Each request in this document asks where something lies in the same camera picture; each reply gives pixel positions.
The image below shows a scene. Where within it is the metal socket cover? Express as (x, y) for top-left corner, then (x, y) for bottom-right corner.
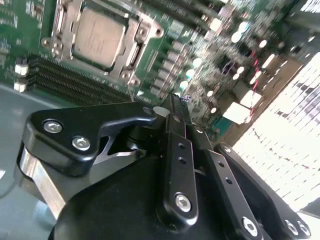
(49, 0), (153, 85)

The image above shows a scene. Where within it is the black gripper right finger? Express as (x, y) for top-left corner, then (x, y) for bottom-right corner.
(179, 96), (313, 240)

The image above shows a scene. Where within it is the metal locking lever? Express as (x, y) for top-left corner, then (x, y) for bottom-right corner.
(126, 42), (145, 103)
(52, 8), (65, 35)

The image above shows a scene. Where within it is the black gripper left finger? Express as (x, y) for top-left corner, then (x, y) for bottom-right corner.
(14, 93), (200, 227)

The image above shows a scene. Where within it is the silver CPU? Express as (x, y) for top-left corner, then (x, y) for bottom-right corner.
(71, 6), (127, 72)

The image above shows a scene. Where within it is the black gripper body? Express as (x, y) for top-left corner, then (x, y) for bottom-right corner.
(48, 156), (251, 240)

